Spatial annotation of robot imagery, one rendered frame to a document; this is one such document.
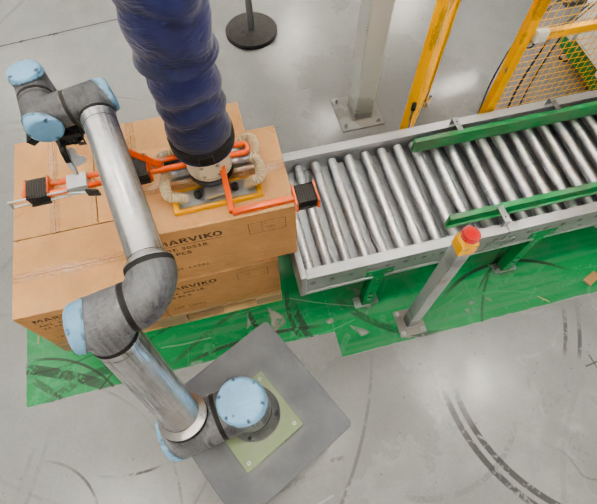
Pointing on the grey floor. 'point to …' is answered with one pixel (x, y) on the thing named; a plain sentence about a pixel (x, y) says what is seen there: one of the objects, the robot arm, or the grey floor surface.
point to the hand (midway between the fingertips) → (74, 156)
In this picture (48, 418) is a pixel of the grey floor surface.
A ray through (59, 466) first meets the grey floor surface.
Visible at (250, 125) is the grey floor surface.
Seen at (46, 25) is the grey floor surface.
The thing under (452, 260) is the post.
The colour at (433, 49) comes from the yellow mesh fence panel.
